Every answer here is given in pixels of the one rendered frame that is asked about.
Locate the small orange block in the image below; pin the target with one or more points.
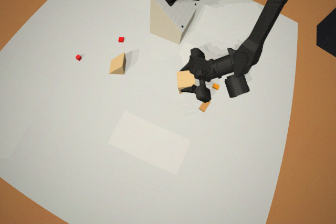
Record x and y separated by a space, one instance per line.
215 86

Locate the orange rectangular block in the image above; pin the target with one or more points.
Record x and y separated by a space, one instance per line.
204 106

